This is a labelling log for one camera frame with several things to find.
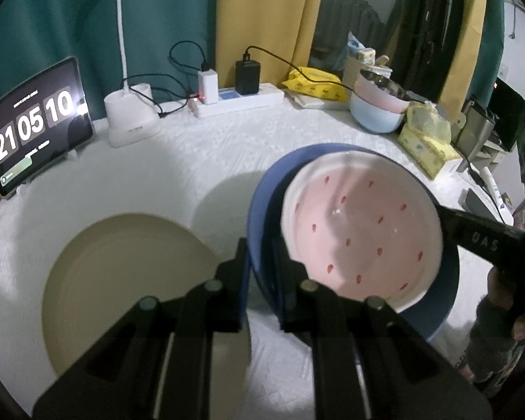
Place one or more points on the grey chair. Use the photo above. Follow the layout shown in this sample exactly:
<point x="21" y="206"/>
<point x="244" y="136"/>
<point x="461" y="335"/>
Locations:
<point x="350" y="22"/>

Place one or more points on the dark frame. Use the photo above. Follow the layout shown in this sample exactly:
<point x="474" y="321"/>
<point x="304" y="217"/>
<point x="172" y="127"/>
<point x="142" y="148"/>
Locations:
<point x="428" y="17"/>

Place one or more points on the flat yellow wipes pack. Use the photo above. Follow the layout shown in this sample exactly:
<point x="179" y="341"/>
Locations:
<point x="315" y="81"/>

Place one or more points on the black screen device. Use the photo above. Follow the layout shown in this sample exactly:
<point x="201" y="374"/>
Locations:
<point x="509" y="113"/>

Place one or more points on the pink strawberry print bowl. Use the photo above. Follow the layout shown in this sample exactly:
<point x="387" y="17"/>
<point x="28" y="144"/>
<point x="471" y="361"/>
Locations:
<point x="358" y="227"/>

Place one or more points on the yellow tissue pack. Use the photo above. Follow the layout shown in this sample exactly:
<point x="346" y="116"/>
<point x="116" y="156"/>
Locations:
<point x="424" y="144"/>

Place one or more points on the dark blue bowl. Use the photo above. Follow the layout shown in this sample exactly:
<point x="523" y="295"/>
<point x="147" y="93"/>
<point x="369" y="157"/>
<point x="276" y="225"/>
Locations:
<point x="264" y="197"/>

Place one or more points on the black charger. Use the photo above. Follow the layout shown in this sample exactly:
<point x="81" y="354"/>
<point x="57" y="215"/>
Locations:
<point x="248" y="76"/>

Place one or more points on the light blue bowl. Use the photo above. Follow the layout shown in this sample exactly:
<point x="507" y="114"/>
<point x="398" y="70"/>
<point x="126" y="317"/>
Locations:
<point x="374" y="119"/>

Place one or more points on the white power strip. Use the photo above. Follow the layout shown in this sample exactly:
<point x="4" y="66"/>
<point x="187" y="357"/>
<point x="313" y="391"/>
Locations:
<point x="245" y="101"/>

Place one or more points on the tablet showing clock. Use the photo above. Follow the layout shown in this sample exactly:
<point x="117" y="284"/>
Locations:
<point x="35" y="127"/>

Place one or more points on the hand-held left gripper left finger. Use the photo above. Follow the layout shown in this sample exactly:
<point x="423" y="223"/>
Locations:
<point x="244" y="291"/>

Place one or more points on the metal stand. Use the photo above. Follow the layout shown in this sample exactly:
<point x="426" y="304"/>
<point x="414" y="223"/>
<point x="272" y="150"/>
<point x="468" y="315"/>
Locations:
<point x="474" y="131"/>

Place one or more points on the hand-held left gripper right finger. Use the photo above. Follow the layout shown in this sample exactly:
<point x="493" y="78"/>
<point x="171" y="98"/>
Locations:
<point x="278" y="288"/>

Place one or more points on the white tube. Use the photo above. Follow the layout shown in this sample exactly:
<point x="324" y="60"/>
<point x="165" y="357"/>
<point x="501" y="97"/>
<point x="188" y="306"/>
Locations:
<point x="494" y="188"/>

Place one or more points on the black phone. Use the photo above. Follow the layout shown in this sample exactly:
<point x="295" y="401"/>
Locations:
<point x="477" y="201"/>

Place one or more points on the white flat box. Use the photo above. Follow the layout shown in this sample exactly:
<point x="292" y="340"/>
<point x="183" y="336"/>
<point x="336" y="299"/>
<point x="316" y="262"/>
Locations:
<point x="315" y="104"/>

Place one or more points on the small carton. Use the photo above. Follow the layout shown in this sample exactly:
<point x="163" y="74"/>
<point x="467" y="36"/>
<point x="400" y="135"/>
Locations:
<point x="361" y="54"/>

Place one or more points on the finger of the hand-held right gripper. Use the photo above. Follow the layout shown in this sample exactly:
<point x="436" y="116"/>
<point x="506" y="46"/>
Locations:
<point x="454" y="225"/>

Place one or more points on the narrow teal curtain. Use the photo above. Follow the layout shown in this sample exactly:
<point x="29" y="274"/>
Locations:
<point x="492" y="30"/>

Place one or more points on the white desk lamp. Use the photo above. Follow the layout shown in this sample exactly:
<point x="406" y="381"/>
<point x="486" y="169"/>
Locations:
<point x="131" y="122"/>

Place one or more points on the narrow yellow curtain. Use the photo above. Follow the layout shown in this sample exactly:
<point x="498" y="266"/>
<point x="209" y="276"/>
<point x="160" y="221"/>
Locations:
<point x="468" y="30"/>

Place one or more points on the white charger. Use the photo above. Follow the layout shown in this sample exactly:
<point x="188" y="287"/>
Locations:
<point x="208" y="85"/>

